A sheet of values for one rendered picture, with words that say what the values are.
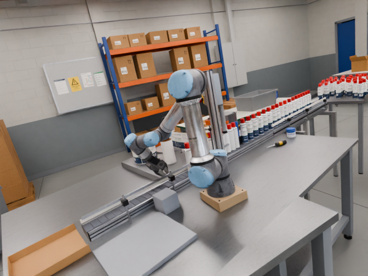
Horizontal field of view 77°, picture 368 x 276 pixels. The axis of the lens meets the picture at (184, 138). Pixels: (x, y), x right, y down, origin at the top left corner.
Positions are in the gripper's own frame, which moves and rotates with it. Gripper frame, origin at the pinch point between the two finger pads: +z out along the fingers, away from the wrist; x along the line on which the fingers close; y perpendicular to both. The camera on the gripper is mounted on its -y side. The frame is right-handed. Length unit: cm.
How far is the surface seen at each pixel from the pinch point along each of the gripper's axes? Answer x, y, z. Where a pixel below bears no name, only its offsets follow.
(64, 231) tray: 57, 13, -23
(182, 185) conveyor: -0.6, -5.0, 9.4
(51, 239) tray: 62, 13, -26
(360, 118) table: -188, -36, 138
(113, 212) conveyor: 35.1, 1.0, -14.0
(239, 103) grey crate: -187, 113, 110
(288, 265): -1, -49, 83
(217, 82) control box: -57, -17, -23
